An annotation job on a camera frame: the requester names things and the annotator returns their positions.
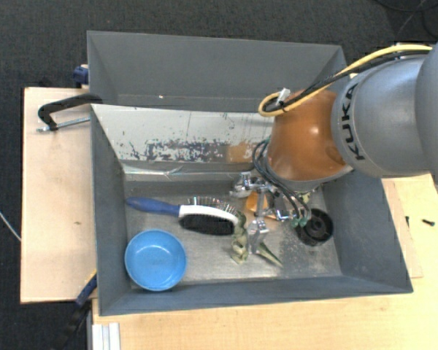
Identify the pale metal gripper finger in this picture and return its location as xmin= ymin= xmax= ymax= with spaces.
xmin=231 ymin=211 xmax=250 ymax=266
xmin=247 ymin=219 xmax=283 ymax=268

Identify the black cylinder on white bracket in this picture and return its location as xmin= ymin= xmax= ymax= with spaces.
xmin=295 ymin=207 xmax=335 ymax=248

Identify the blue bowl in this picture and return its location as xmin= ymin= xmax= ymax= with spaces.
xmin=123 ymin=228 xmax=188 ymax=292

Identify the blue and white brush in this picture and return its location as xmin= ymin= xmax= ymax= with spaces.
xmin=125 ymin=196 xmax=240 ymax=237

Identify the orange round object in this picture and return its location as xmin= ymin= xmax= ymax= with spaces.
xmin=245 ymin=190 xmax=275 ymax=215

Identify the grey metal bin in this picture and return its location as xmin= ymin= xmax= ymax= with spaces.
xmin=86 ymin=30 xmax=414 ymax=316

